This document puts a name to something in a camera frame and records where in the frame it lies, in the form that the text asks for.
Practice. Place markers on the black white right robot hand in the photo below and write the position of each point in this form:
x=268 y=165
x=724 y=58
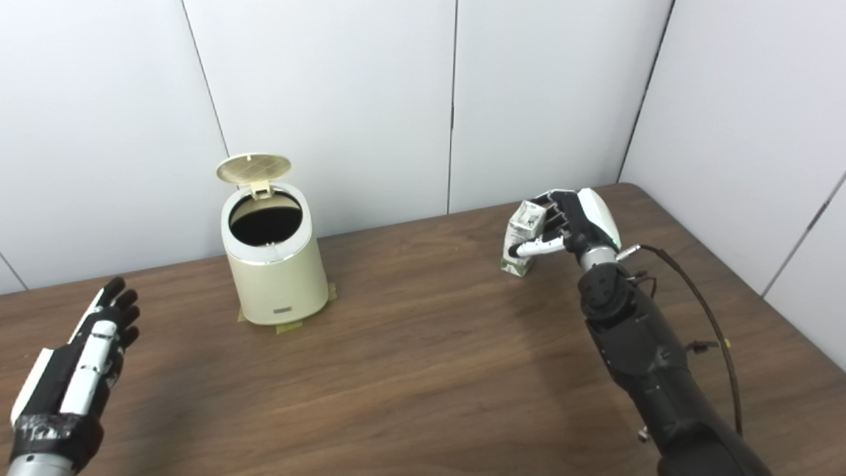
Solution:
x=591 y=215

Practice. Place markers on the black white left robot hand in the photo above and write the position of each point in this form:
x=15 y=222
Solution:
x=86 y=370

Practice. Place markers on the white green milk carton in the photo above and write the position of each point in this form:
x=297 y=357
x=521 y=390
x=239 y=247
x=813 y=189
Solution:
x=522 y=228

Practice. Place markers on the cream-colored round bin lid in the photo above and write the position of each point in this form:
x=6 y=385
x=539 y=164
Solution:
x=254 y=167

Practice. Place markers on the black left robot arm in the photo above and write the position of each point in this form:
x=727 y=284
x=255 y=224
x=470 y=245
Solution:
x=33 y=466

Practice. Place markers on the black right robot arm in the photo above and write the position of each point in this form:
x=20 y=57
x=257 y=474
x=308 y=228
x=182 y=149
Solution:
x=634 y=344

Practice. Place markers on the cream-colored round bin body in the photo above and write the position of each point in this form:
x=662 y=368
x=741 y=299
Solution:
x=277 y=284

